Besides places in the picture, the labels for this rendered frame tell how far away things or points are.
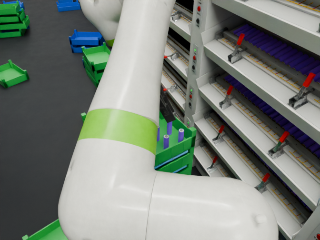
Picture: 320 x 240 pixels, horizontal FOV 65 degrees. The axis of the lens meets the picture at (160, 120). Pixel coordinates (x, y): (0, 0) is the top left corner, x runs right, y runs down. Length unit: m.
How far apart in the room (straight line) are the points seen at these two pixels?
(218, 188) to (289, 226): 0.65
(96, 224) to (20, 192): 1.22
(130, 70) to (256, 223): 0.26
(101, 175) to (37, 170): 1.27
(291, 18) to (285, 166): 0.41
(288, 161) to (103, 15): 0.64
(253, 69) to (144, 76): 0.52
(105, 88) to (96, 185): 0.14
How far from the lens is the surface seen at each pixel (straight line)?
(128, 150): 0.33
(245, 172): 1.03
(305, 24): 0.69
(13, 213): 1.47
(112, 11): 0.59
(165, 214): 0.31
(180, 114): 1.48
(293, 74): 0.79
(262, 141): 0.89
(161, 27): 0.46
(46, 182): 1.51
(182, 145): 0.84
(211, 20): 0.99
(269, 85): 0.79
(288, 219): 0.97
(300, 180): 0.82
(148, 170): 0.35
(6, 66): 2.67
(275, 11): 0.75
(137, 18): 0.45
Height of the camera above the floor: 1.12
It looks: 40 degrees down
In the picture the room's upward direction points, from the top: straight up
